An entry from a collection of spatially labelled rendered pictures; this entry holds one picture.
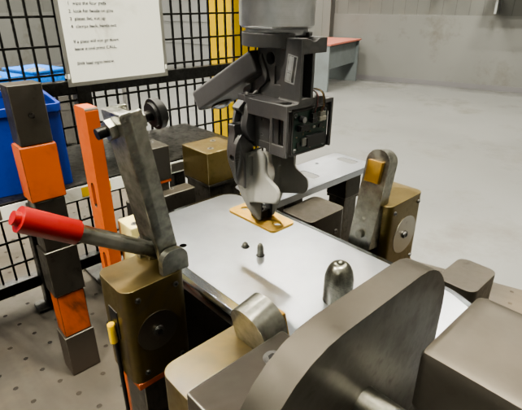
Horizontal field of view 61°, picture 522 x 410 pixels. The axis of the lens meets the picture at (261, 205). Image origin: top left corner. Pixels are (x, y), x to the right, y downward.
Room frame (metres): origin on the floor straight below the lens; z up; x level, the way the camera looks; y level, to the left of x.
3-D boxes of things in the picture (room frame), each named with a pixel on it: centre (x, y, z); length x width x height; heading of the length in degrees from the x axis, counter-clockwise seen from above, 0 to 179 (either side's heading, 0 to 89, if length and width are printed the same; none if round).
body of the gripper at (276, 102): (0.47, -0.02, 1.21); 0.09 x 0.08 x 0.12; 43
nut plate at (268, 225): (0.49, 0.00, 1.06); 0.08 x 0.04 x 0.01; 43
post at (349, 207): (0.86, -0.17, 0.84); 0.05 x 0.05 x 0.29; 43
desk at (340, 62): (7.75, -1.11, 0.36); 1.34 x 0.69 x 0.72; 149
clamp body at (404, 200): (0.60, -0.20, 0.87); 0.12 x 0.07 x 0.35; 133
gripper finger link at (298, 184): (0.49, -0.03, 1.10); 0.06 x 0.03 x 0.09; 43
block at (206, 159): (0.78, 0.09, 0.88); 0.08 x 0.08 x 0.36; 43
